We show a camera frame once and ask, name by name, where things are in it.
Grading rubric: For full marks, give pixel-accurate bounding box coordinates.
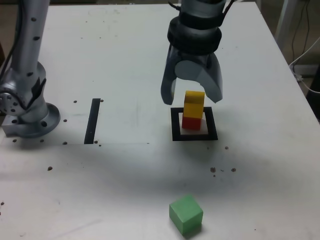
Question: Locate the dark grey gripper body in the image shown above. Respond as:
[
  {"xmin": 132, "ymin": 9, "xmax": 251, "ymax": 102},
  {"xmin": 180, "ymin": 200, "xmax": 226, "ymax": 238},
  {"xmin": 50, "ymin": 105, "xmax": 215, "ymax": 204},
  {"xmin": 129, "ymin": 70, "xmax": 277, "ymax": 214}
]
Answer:
[{"xmin": 172, "ymin": 48, "xmax": 214, "ymax": 69}]

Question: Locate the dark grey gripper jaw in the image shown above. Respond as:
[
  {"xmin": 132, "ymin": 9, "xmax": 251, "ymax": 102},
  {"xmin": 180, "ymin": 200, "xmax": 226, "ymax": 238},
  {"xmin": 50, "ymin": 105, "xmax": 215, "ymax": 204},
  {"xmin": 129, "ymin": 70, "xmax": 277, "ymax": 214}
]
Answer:
[{"xmin": 160, "ymin": 46, "xmax": 180, "ymax": 105}]

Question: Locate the green cube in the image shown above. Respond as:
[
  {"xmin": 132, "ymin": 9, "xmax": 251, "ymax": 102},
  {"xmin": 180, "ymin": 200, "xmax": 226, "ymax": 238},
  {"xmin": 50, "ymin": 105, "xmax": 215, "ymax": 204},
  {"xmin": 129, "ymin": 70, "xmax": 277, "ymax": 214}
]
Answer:
[{"xmin": 168, "ymin": 194, "xmax": 204, "ymax": 235}]

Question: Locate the white cable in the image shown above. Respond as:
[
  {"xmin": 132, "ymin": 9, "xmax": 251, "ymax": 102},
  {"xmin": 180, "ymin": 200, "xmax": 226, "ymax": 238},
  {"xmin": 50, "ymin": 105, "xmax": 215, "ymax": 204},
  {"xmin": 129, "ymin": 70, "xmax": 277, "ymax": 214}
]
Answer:
[{"xmin": 288, "ymin": 36, "xmax": 320, "ymax": 94}]

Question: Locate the red cube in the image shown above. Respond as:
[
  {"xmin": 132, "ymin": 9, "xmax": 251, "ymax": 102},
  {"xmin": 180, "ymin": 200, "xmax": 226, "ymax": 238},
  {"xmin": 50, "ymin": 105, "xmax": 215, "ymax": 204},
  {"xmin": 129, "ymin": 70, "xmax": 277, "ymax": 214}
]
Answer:
[{"xmin": 181, "ymin": 115, "xmax": 203, "ymax": 131}]

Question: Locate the white metal leg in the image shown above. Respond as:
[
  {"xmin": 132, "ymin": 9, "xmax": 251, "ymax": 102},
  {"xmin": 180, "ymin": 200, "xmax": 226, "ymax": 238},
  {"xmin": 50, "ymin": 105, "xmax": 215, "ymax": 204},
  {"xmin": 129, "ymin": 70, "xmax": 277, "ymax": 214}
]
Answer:
[{"xmin": 274, "ymin": 0, "xmax": 294, "ymax": 43}]

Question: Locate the black tape square outline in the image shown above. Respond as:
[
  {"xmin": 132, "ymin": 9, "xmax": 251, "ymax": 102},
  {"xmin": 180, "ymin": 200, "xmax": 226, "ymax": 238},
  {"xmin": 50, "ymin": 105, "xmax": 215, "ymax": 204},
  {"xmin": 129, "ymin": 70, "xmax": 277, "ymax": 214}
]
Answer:
[{"xmin": 170, "ymin": 106, "xmax": 219, "ymax": 142}]

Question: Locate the black tape strip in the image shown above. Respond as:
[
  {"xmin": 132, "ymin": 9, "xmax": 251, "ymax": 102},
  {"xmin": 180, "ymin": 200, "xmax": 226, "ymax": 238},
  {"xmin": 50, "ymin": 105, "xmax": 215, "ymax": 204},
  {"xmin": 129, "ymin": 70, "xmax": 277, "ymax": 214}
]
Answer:
[{"xmin": 83, "ymin": 98, "xmax": 102, "ymax": 145}]

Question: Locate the yellow cube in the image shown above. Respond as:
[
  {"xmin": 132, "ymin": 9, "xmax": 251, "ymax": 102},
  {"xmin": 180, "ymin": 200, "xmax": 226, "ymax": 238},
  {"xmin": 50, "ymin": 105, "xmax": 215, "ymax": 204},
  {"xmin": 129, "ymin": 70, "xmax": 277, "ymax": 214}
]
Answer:
[{"xmin": 183, "ymin": 90, "xmax": 206, "ymax": 119}]

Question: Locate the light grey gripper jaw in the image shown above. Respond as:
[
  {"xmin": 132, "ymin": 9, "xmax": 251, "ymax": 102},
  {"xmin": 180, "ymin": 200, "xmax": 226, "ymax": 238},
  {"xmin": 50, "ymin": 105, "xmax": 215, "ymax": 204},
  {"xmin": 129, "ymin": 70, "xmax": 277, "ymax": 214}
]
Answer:
[{"xmin": 175, "ymin": 53, "xmax": 224, "ymax": 104}]

